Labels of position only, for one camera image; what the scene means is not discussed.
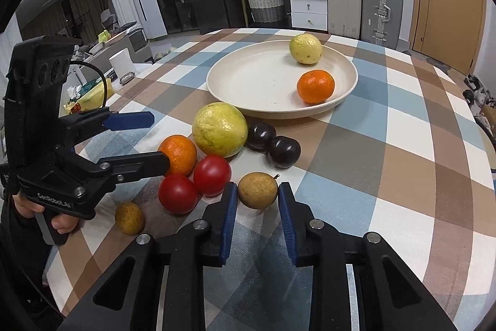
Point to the white cylindrical container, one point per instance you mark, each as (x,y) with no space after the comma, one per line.
(122,63)

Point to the small brown passion fruit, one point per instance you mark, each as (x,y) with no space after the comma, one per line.
(130,217)

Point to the large brown passion fruit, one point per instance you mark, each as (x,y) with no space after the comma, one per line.
(257,190)

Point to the person's left hand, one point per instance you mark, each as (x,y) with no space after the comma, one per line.
(64,224)

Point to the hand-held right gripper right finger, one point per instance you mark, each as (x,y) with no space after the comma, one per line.
(286,224)

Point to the cream round plate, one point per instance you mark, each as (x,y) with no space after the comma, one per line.
(255,83)

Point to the red tomato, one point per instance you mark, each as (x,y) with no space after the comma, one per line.
(178,194)
(212,176)

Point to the person's left forearm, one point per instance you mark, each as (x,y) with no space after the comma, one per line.
(19,261)

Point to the large yellow green guava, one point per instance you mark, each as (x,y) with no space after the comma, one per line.
(219,129)

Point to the grey storage bin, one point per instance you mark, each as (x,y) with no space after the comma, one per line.
(140,44)

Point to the woven wicker basket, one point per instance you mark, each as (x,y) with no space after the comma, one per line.
(266,7)

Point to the yellow snack bag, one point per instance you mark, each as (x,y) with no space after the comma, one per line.
(91,94)

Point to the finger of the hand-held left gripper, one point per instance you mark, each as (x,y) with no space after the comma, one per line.
(143,163)
(130,120)

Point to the beige suitcase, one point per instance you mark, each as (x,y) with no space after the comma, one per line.
(343,1)

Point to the dark purple plum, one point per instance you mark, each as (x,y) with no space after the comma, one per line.
(284,152)
(260,136)

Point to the orange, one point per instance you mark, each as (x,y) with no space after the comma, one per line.
(316,86)
(179,154)

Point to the silver suitcase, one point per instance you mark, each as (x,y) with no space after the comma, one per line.
(381,9)

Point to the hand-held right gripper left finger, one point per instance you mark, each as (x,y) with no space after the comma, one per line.
(228,222)

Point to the small yellow spotted guava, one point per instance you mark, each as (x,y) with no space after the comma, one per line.
(306,49)

